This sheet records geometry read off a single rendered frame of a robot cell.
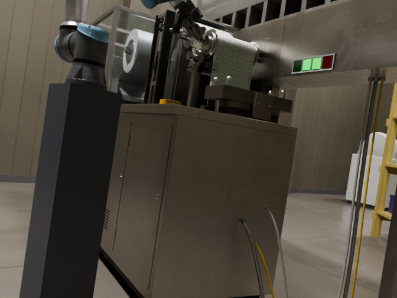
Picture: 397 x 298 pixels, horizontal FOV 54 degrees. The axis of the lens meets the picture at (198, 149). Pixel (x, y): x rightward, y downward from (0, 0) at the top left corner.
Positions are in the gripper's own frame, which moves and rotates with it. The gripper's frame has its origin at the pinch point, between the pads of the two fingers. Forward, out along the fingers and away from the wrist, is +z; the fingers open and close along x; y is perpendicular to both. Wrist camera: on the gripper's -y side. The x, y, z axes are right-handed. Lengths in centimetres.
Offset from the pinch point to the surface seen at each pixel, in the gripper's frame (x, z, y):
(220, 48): -8.3, 7.2, 2.3
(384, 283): -81, 100, -37
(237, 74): -8.3, 23.0, 2.3
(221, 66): -8.3, 14.5, -2.5
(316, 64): -44, 33, 17
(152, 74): 35.4, 4.0, -17.5
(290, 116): 382, 302, 278
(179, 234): -34, 45, -76
